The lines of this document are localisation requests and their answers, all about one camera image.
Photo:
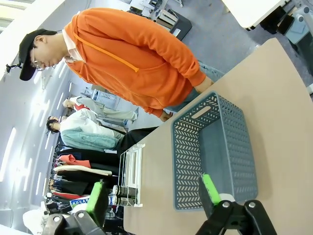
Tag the dark-haired figure in white jacket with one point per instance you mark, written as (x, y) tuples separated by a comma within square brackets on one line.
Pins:
[(83, 132)]

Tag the black baseball cap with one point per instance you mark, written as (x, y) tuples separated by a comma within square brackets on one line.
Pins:
[(27, 54)]

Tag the mannequin in grey clothes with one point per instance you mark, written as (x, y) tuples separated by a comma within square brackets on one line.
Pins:
[(107, 111)]

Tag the slate grey plastic basket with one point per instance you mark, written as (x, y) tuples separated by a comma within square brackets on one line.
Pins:
[(232, 137)]

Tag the person's left hand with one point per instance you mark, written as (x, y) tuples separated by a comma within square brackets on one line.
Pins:
[(205, 84)]

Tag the person's right forearm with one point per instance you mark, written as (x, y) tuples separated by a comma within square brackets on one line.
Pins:
[(154, 111)]

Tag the black Pepsi can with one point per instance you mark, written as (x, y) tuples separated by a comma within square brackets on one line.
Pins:
[(122, 190), (122, 200)]

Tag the person's right hand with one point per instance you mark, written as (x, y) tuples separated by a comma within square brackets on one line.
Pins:
[(165, 116)]

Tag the thin-framed eyeglasses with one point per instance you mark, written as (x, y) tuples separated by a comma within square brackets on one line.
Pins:
[(34, 61)]

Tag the rack of hanging clothes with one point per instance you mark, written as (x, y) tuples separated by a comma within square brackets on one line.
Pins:
[(73, 171)]

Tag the person's left forearm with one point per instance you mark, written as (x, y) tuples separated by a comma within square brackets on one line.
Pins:
[(181, 66)]

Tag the blue Pocari box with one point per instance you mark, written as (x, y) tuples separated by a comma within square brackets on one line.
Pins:
[(78, 202)]

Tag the white table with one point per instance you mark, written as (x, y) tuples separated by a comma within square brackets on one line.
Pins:
[(252, 12)]

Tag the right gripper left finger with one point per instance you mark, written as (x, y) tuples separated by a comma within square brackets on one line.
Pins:
[(94, 200)]

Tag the person in orange hoodie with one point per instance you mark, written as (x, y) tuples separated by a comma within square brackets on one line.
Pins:
[(122, 61)]

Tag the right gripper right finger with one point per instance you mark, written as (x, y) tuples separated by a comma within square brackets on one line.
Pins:
[(210, 193)]

